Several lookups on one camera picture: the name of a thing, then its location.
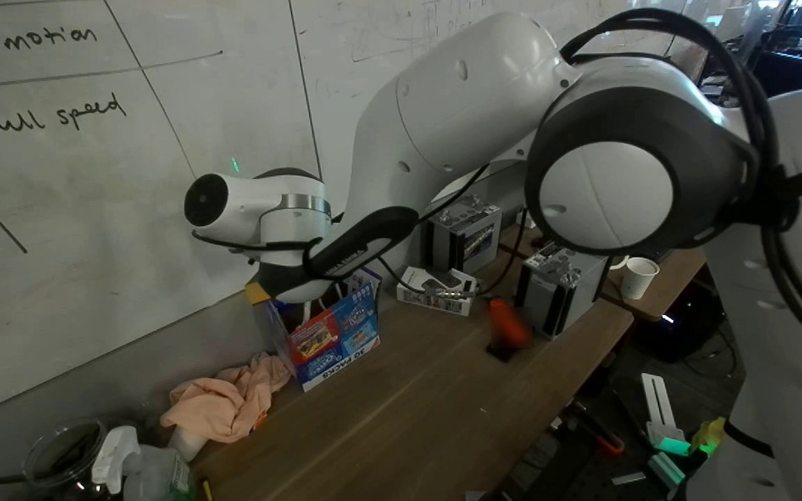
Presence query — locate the pink cloth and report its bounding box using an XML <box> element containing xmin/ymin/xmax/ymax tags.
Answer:
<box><xmin>159</xmin><ymin>354</ymin><xmax>296</xmax><ymax>464</ymax></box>

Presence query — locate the white paper cup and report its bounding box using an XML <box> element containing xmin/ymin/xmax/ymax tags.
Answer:
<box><xmin>606</xmin><ymin>254</ymin><xmax>663</xmax><ymax>303</ymax></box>

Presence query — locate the red handled black clamp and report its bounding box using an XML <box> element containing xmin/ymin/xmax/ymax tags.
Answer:
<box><xmin>571</xmin><ymin>397</ymin><xmax>629</xmax><ymax>460</ymax></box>

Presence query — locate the orange and black tool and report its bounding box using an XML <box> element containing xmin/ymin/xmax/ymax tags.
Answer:
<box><xmin>481</xmin><ymin>296</ymin><xmax>534</xmax><ymax>364</ymax></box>

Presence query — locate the whiteboard panel black writing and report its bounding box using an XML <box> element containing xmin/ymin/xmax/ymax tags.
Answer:
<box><xmin>0</xmin><ymin>0</ymin><xmax>329</xmax><ymax>426</ymax></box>

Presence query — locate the grey battery with printed label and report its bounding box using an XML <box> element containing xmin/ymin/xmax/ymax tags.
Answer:
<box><xmin>421</xmin><ymin>193</ymin><xmax>506</xmax><ymax>277</ymax></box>

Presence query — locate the large plain grey battery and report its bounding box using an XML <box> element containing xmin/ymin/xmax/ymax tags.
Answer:
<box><xmin>516</xmin><ymin>243</ymin><xmax>610</xmax><ymax>339</ymax></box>

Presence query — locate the green block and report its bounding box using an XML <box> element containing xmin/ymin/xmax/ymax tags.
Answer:
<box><xmin>645</xmin><ymin>450</ymin><xmax>690</xmax><ymax>493</ymax></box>

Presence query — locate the green and yellow object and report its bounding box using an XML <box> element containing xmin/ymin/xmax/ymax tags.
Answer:
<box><xmin>687</xmin><ymin>415</ymin><xmax>729</xmax><ymax>463</ymax></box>

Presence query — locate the white clip tool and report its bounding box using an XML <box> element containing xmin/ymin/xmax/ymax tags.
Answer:
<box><xmin>637</xmin><ymin>369</ymin><xmax>690</xmax><ymax>447</ymax></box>

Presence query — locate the dark glass bowl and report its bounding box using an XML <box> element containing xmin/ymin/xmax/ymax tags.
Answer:
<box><xmin>20</xmin><ymin>418</ymin><xmax>112</xmax><ymax>501</ymax></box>

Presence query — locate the white phone box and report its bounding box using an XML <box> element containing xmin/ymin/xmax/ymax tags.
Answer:
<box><xmin>393</xmin><ymin>264</ymin><xmax>481</xmax><ymax>321</ymax></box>

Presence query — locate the blue printed cardboard box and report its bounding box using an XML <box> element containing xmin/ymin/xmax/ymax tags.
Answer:
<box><xmin>250</xmin><ymin>268</ymin><xmax>385</xmax><ymax>396</ymax></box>

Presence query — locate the black stool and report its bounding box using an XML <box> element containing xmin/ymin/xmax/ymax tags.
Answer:
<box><xmin>640</xmin><ymin>296</ymin><xmax>723</xmax><ymax>364</ymax></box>

